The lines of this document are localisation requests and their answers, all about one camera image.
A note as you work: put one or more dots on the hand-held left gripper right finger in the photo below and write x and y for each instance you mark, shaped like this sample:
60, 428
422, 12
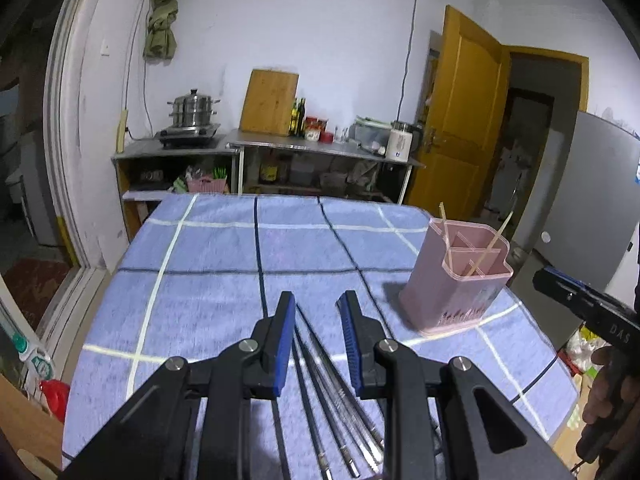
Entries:
350, 345

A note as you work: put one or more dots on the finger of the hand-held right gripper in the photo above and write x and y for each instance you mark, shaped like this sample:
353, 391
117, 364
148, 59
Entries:
555, 282

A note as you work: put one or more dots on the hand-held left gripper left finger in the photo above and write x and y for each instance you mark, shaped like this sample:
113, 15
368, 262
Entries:
284, 345

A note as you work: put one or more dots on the silver metal chopstick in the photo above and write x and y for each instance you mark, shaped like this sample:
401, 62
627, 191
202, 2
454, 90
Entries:
320, 337
345, 405

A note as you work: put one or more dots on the black chopstick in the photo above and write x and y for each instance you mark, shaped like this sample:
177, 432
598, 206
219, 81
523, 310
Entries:
325, 400
310, 410

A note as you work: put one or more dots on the pink plastic utensil holder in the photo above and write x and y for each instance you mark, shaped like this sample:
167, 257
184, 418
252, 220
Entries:
450, 295

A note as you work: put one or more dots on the person's right hand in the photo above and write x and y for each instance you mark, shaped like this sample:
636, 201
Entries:
607, 390

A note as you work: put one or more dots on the wooden chopstick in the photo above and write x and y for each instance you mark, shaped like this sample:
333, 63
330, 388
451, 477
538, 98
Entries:
446, 237
492, 242

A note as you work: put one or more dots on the grey refrigerator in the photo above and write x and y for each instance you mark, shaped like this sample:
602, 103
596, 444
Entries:
585, 200

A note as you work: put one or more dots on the blue checked tablecloth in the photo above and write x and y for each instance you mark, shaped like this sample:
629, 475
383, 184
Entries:
210, 280

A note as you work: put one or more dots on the yellow wooden door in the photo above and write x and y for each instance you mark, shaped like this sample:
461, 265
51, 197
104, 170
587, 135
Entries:
460, 135

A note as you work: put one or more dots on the pink plastic basket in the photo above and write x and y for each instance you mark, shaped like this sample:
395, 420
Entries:
207, 186

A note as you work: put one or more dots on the long steel table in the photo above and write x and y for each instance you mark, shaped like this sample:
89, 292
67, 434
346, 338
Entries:
310, 146

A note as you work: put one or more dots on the white kitchen appliance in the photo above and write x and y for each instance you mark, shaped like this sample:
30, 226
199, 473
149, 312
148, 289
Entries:
400, 142

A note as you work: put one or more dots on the drinking glass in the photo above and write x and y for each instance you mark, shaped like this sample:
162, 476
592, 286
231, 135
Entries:
341, 135

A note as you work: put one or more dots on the clear plastic storage container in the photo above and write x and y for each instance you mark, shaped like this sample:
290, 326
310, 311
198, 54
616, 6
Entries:
370, 135

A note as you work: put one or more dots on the red sauce jar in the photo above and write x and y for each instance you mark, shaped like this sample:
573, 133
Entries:
312, 130

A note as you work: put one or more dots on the dark oil bottle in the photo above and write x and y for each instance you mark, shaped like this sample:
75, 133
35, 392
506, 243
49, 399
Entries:
301, 119
294, 120

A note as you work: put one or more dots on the black gas stove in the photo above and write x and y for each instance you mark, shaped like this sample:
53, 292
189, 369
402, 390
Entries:
187, 136

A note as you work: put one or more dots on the steel table with stove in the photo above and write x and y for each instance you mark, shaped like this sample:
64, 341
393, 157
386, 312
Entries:
150, 152

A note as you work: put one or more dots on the red plastic item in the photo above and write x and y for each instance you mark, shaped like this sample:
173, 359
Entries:
55, 400

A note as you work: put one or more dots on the wooden cutting board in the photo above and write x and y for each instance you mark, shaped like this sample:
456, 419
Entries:
270, 102

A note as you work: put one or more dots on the stainless steel steamer pot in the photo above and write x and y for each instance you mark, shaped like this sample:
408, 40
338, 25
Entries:
192, 110

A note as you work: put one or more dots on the green hanging cloth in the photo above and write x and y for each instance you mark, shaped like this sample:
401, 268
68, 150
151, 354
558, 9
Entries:
162, 20

